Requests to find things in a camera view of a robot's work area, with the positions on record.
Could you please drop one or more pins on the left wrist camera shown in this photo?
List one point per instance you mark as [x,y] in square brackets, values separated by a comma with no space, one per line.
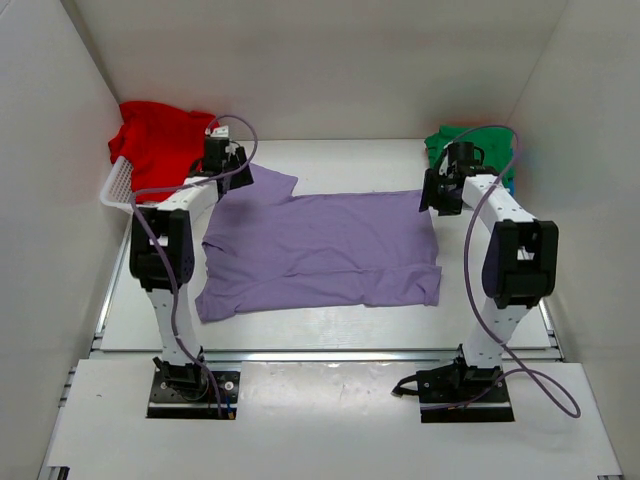
[218,133]

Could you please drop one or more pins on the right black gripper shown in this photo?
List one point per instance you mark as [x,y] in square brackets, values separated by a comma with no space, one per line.
[439,192]

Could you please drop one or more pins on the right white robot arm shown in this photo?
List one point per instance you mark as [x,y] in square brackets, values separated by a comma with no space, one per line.
[519,268]

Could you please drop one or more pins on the red t shirt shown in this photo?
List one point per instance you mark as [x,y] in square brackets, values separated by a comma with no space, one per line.
[160,141]

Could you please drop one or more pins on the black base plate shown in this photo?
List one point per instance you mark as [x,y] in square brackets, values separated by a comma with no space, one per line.
[181,393]
[457,392]

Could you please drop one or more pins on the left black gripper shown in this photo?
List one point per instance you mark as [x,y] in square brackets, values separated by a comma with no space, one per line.
[238,173]

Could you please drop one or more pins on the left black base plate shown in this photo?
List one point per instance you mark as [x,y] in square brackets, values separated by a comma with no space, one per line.
[181,393]

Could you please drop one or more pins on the white plastic basket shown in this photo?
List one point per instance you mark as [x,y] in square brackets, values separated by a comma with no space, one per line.
[116,191]

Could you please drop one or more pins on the purple t shirt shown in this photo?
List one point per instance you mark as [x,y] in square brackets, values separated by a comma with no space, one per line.
[268,249]

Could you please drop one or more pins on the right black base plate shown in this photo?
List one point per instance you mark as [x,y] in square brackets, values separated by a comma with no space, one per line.
[457,392]

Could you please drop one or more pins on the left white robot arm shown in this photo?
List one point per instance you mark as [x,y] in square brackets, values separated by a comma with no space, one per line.
[162,259]

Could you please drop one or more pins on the blue folded t shirt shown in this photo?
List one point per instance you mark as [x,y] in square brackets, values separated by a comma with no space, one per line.
[509,178]

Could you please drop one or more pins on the aluminium rail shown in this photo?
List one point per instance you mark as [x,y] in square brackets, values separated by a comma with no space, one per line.
[337,356]

